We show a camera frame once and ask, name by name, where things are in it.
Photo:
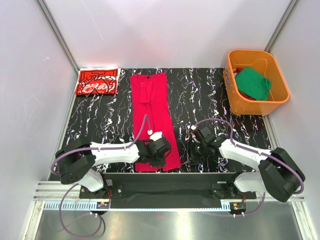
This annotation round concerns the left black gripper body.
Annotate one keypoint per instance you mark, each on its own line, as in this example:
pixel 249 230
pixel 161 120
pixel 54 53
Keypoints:
pixel 155 161

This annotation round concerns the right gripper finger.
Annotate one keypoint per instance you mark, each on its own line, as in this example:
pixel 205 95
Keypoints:
pixel 188 149
pixel 194 161

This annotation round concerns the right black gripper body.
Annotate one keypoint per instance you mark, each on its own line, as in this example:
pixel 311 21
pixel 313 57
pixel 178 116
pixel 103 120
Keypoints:
pixel 194 153

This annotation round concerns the crimson red polo shirt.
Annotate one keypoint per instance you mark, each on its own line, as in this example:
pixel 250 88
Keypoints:
pixel 149 95

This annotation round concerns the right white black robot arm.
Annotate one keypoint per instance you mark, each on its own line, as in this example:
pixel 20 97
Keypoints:
pixel 274 171

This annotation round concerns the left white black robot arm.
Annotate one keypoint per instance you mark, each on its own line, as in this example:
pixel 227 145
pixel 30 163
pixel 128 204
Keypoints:
pixel 75 161

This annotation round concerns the green t-shirt in basket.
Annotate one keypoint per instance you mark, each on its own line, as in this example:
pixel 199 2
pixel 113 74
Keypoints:
pixel 253 84

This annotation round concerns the orange plastic basket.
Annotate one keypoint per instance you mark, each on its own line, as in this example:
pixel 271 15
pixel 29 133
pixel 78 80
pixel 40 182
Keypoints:
pixel 264 63

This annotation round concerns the folded red patterned t-shirt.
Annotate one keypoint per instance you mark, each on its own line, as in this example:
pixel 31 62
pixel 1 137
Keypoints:
pixel 97 81

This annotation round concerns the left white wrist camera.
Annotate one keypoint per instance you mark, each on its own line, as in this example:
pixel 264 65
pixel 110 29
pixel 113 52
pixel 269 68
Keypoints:
pixel 154 136

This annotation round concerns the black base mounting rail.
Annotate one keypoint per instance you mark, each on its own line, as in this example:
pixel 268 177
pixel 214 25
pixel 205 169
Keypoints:
pixel 166 190

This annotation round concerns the right aluminium corner post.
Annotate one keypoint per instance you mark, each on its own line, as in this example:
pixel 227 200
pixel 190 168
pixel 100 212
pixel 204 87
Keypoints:
pixel 292 5

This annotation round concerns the aluminium corner post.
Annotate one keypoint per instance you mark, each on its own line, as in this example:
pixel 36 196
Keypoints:
pixel 57 34
pixel 292 5

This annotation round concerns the left aluminium corner post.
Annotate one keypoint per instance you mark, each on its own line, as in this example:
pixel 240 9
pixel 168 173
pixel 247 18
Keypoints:
pixel 57 34

